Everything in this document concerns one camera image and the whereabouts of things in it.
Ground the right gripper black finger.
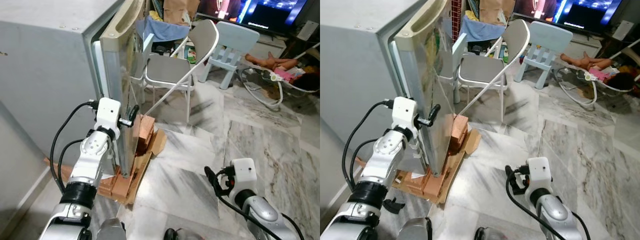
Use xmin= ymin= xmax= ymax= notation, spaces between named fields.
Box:
xmin=203 ymin=166 xmax=222 ymax=196
xmin=504 ymin=165 xmax=519 ymax=196

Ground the beige fridge door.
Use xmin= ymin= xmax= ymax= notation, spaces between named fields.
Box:
xmin=99 ymin=0 xmax=147 ymax=179
xmin=394 ymin=0 xmax=464 ymax=179

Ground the grey small fridge body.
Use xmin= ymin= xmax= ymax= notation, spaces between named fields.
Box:
xmin=0 ymin=0 xmax=127 ymax=168
xmin=320 ymin=0 xmax=431 ymax=201

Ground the orange brick stack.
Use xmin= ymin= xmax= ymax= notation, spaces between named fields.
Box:
xmin=44 ymin=114 xmax=157 ymax=203
xmin=392 ymin=113 xmax=471 ymax=201

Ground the grey folding chair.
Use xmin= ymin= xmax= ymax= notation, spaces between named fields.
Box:
xmin=130 ymin=19 xmax=221 ymax=124
xmin=452 ymin=19 xmax=532 ymax=123

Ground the black robot leg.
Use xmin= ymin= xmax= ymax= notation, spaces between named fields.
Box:
xmin=164 ymin=227 xmax=202 ymax=240
xmin=473 ymin=226 xmax=507 ymax=240

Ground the blue cloth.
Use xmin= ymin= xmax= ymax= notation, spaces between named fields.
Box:
xmin=460 ymin=15 xmax=507 ymax=43
xmin=137 ymin=15 xmax=191 ymax=44

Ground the small black plastic piece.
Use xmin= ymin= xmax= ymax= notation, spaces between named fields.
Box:
xmin=383 ymin=197 xmax=407 ymax=215

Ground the red tiled shelf unit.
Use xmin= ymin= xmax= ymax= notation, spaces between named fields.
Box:
xmin=450 ymin=0 xmax=464 ymax=30

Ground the grey robot leg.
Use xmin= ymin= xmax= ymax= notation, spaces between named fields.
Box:
xmin=397 ymin=216 xmax=434 ymax=240
xmin=96 ymin=218 xmax=127 ymax=240

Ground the brown paper bag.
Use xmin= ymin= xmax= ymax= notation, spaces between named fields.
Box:
xmin=162 ymin=0 xmax=201 ymax=26
xmin=479 ymin=0 xmax=517 ymax=26

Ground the light blue child chair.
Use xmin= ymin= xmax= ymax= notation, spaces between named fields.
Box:
xmin=199 ymin=21 xmax=261 ymax=90
xmin=514 ymin=21 xmax=574 ymax=90

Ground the lying small child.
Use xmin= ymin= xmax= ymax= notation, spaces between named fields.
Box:
xmin=560 ymin=51 xmax=640 ymax=92
xmin=244 ymin=51 xmax=321 ymax=92

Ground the white television stand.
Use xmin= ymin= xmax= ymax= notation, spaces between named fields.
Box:
xmin=247 ymin=32 xmax=289 ymax=59
xmin=564 ymin=33 xmax=603 ymax=58

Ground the flat screen television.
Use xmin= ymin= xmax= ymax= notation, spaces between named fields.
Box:
xmin=196 ymin=0 xmax=309 ymax=37
xmin=512 ymin=0 xmax=627 ymax=36

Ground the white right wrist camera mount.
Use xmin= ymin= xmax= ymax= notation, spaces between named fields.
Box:
xmin=525 ymin=157 xmax=553 ymax=194
xmin=230 ymin=158 xmax=258 ymax=194

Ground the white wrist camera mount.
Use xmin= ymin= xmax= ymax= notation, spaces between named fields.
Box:
xmin=525 ymin=157 xmax=553 ymax=194
xmin=391 ymin=96 xmax=420 ymax=138
xmin=230 ymin=158 xmax=258 ymax=194
xmin=94 ymin=97 xmax=123 ymax=139

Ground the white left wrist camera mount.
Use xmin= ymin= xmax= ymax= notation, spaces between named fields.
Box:
xmin=94 ymin=97 xmax=123 ymax=139
xmin=391 ymin=96 xmax=420 ymax=138

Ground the short black left arm cable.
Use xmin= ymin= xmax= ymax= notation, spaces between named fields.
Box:
xmin=57 ymin=138 xmax=87 ymax=182
xmin=350 ymin=138 xmax=379 ymax=177

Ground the white frame baby bouncer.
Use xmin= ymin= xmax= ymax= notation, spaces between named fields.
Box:
xmin=554 ymin=44 xmax=640 ymax=108
xmin=238 ymin=42 xmax=321 ymax=112

